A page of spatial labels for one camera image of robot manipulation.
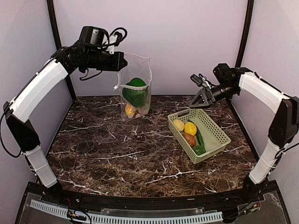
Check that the black frame post right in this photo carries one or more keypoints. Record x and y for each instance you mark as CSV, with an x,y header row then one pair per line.
x,y
245,33

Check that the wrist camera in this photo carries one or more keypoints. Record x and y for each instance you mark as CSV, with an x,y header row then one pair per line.
x,y
201,81
100,39

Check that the dark green cucumber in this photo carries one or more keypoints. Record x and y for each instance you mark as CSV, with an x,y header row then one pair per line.
x,y
199,137

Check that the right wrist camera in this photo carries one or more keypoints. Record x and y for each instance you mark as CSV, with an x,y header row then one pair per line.
x,y
201,81

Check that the black frame post left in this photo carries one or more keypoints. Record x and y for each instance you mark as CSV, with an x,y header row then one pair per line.
x,y
57,41

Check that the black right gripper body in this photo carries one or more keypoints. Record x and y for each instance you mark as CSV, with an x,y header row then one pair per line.
x,y
227,91

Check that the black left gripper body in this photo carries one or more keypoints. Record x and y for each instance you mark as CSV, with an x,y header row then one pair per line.
x,y
96,59

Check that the green perforated plastic basket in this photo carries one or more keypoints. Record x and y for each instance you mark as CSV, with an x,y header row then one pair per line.
x,y
207,139

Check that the clear zip top bag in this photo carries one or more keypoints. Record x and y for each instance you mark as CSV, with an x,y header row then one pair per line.
x,y
134,87

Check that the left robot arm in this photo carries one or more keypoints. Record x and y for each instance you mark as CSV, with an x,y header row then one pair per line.
x,y
17,112

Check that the white slotted cable duct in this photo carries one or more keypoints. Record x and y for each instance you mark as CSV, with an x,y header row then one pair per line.
x,y
115,216

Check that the orange yellow mango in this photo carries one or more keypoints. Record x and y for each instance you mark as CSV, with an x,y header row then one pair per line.
x,y
130,110

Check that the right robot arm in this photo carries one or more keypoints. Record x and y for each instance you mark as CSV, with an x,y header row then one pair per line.
x,y
282,112

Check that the green white bok choy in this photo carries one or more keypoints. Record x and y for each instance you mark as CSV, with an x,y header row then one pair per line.
x,y
136,98

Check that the black front rail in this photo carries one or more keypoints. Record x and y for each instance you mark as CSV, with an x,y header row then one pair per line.
x,y
227,202

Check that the green pepper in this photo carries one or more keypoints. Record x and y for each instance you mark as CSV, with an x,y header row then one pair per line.
x,y
199,150

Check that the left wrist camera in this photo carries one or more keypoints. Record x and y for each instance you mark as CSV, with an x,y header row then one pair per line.
x,y
100,39

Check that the black frame post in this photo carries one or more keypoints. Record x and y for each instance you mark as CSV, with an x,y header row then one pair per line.
x,y
245,33
57,41

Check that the brown potato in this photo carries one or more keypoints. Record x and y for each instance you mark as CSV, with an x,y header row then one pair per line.
x,y
190,139

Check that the yellow lemon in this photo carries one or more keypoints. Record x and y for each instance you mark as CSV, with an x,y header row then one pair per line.
x,y
190,128

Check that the beige walnut-like food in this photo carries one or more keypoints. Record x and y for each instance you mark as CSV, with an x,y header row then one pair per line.
x,y
179,125

